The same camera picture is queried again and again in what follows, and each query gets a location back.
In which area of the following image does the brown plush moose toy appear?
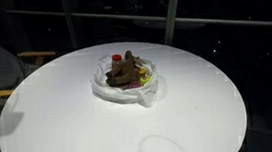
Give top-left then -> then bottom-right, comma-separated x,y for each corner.
103,48 -> 149,89

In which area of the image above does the spice jar red lid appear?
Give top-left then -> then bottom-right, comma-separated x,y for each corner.
110,53 -> 124,71

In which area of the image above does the white clear plastic bowl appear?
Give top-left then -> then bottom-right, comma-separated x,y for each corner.
87,48 -> 163,114

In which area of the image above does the gray horizontal railing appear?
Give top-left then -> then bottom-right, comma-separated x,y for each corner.
0,0 -> 272,56

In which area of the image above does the light gray window post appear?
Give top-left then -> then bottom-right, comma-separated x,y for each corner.
159,0 -> 188,47

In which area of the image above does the dark window post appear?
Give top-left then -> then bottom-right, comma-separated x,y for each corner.
59,0 -> 80,51

